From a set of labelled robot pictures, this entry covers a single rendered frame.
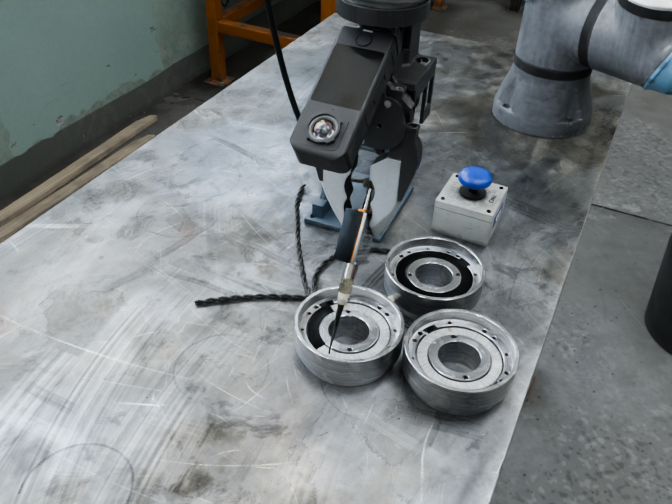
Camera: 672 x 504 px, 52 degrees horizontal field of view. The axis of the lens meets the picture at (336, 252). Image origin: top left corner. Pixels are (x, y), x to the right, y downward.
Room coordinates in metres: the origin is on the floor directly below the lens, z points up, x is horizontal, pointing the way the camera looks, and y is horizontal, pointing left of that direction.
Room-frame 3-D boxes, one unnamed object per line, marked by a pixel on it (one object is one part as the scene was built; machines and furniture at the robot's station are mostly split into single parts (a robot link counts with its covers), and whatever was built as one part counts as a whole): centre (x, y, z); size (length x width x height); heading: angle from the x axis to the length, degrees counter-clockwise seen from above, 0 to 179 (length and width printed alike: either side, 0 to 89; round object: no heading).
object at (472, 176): (0.70, -0.16, 0.85); 0.04 x 0.04 x 0.05
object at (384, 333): (0.48, -0.02, 0.82); 0.08 x 0.08 x 0.02
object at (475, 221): (0.71, -0.16, 0.82); 0.08 x 0.07 x 0.05; 156
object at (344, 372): (0.48, -0.02, 0.82); 0.10 x 0.10 x 0.04
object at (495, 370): (0.45, -0.12, 0.82); 0.08 x 0.08 x 0.02
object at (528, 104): (1.00, -0.31, 0.85); 0.15 x 0.15 x 0.10
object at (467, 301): (0.56, -0.11, 0.82); 0.10 x 0.10 x 0.04
